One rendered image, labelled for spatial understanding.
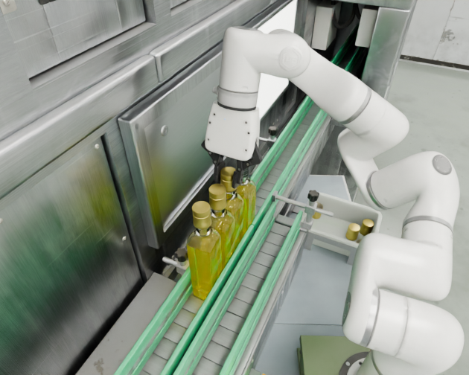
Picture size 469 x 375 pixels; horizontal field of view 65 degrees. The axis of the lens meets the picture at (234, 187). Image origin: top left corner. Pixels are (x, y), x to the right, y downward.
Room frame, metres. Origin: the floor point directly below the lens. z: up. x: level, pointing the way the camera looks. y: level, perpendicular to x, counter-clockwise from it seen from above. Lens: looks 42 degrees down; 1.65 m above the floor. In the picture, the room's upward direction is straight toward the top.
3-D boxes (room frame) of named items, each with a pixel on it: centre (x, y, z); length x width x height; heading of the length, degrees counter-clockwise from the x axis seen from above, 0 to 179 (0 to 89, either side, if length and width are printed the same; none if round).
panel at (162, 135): (0.94, -0.01, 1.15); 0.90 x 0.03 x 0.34; 154
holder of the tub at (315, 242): (0.77, -0.30, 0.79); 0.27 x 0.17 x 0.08; 64
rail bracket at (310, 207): (0.70, -0.18, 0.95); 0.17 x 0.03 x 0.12; 64
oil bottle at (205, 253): (0.49, 0.06, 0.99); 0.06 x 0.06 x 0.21; 64
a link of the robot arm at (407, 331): (0.28, -0.29, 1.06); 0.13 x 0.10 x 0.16; 69
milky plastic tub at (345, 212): (0.76, -0.32, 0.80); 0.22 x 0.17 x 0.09; 64
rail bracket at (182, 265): (0.51, 0.13, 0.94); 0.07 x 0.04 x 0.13; 64
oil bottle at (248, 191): (0.64, -0.02, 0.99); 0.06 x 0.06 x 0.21; 64
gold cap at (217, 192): (0.54, 0.03, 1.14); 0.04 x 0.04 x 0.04
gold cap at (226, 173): (0.59, 0.01, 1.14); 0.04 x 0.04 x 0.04
